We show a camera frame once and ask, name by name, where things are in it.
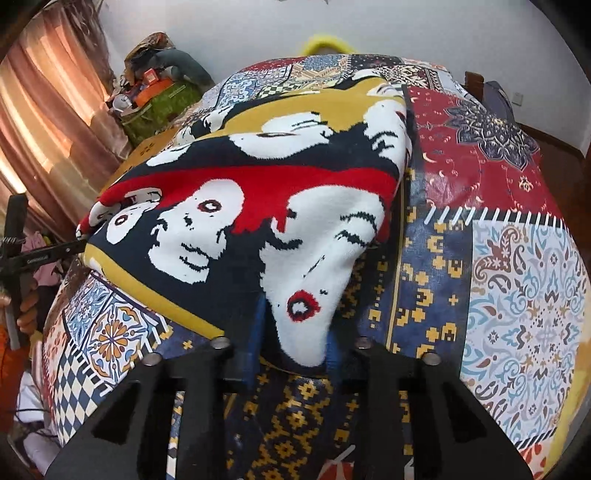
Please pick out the dark backpack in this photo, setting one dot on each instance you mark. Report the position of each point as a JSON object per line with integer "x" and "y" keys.
{"x": 498, "y": 101}

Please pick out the yellow foam tube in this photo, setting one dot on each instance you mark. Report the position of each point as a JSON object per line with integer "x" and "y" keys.
{"x": 323, "y": 40}

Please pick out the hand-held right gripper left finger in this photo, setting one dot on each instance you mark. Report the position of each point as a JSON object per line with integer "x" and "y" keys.
{"x": 242, "y": 367}

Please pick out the white wall socket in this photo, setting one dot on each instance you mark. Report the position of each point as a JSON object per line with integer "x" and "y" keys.
{"x": 517, "y": 98}

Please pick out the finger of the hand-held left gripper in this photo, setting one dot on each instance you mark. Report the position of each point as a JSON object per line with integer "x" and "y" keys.
{"x": 55, "y": 254}

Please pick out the green patterned bag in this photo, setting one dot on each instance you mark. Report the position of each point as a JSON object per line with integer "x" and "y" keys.
{"x": 157, "y": 110}

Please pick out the patchwork printed blanket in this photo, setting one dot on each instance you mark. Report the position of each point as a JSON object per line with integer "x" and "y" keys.
{"x": 508, "y": 277}

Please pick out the pile of white bags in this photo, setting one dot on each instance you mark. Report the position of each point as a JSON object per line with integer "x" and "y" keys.
{"x": 37, "y": 424}

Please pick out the grey plush pillow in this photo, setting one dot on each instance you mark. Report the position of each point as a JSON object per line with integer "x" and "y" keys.
{"x": 184, "y": 64}

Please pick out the pink cloth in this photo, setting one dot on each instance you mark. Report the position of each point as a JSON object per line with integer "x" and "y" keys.
{"x": 46, "y": 272}

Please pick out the brown wooden post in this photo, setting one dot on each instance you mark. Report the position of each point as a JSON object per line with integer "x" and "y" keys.
{"x": 473, "y": 85}

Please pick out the brown striped curtain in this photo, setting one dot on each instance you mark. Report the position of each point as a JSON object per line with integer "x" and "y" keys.
{"x": 46, "y": 92}

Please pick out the face print knitted sweater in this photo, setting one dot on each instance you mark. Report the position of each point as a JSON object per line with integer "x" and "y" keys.
{"x": 231, "y": 198}

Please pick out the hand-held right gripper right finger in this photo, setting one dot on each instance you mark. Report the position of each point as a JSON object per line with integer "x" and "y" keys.
{"x": 351, "y": 369}

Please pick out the person's left hand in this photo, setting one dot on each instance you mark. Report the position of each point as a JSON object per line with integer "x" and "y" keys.
{"x": 30, "y": 304}

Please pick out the orange box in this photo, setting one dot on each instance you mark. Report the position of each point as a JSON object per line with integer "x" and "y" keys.
{"x": 154, "y": 90}

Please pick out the person's left forearm orange sleeve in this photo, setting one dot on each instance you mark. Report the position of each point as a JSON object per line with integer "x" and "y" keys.
{"x": 11, "y": 383}

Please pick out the pile of clothes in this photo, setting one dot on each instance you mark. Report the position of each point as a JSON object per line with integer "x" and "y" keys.
{"x": 147, "y": 48}

